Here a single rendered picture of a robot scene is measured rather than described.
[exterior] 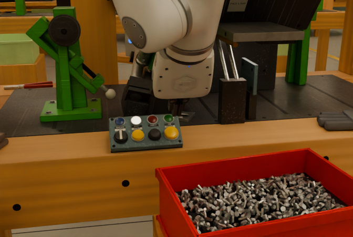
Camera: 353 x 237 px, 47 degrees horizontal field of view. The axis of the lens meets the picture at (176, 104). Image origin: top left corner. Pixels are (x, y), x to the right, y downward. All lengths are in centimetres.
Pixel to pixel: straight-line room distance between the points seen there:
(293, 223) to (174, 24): 32
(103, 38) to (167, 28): 87
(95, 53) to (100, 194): 63
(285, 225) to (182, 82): 27
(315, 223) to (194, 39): 32
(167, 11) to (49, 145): 48
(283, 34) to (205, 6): 38
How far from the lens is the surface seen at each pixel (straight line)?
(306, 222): 63
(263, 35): 89
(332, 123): 101
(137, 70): 108
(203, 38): 60
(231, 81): 97
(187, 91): 70
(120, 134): 84
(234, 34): 87
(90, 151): 86
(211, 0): 56
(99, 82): 107
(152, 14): 52
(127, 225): 224
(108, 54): 139
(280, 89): 133
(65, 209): 90
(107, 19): 138
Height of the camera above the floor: 125
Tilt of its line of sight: 18 degrees down
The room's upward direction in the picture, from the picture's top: straight up
